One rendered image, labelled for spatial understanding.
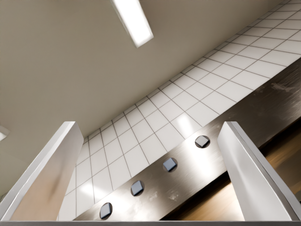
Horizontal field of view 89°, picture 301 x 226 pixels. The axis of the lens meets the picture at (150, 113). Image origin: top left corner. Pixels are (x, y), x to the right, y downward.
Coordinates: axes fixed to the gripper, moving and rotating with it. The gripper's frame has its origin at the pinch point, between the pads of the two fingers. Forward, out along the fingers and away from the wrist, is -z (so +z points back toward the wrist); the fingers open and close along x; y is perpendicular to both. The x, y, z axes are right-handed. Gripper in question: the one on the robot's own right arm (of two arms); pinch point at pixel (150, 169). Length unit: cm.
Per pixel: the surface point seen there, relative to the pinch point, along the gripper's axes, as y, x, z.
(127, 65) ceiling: 30, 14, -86
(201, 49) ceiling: 27, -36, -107
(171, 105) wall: 47, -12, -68
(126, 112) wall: 60, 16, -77
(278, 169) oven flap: 37, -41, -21
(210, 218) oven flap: 48, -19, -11
